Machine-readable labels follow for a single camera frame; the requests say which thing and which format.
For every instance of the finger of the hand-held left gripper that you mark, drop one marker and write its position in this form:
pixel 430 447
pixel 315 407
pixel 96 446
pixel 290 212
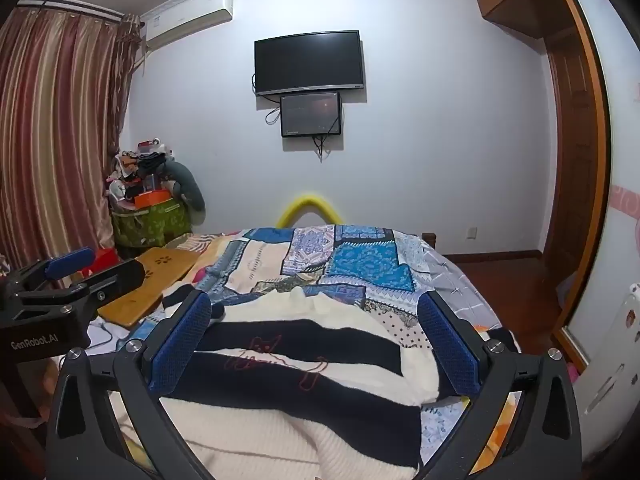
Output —
pixel 117 280
pixel 70 261

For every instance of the green printed storage bag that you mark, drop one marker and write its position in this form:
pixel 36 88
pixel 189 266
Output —
pixel 150 222

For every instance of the black and cream striped sweater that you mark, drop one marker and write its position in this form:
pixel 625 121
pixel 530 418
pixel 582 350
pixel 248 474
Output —
pixel 300 340

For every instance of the grey checked bedsheet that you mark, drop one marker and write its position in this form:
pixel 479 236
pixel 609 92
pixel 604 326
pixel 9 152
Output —
pixel 450 270

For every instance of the red plastic stool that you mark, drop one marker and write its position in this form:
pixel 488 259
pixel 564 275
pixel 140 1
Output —
pixel 106 260

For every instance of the grey long pillow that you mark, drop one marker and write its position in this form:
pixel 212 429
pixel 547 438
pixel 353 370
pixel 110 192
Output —
pixel 192 192

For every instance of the pile of clothes and boxes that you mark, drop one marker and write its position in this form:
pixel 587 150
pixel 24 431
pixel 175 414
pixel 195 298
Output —
pixel 140 170

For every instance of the small black wall monitor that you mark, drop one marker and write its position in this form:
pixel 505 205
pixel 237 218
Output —
pixel 311 114

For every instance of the yellow foam tube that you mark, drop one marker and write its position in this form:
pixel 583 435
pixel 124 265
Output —
pixel 309 202

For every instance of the wooden lap board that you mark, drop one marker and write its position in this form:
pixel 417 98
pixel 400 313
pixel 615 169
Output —
pixel 150 280

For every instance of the blue patchwork quilt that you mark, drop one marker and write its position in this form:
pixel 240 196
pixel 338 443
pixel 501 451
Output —
pixel 370 265

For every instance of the brown wooden wardrobe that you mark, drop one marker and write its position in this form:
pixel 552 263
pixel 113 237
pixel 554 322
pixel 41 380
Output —
pixel 575 135

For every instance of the red striped curtain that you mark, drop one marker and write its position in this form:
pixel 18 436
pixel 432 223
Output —
pixel 55 135

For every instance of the large black wall television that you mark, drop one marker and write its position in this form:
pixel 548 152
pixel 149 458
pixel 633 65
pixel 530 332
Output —
pixel 307 62

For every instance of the white cloth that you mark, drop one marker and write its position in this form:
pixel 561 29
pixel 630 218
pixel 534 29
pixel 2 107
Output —
pixel 107 334

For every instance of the orange floral bedsheet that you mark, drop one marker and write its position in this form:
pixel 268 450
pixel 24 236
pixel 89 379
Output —
pixel 506 422

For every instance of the white air conditioner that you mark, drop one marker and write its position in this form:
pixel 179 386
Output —
pixel 187 17

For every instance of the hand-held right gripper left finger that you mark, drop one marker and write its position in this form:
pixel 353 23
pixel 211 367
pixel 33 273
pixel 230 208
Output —
pixel 181 345

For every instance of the white plastic appliance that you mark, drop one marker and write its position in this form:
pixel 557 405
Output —
pixel 615 350

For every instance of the pink door sticker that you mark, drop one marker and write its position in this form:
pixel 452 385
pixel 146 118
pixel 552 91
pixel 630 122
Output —
pixel 627 202

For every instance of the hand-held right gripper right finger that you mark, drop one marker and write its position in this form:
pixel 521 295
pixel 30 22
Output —
pixel 450 347

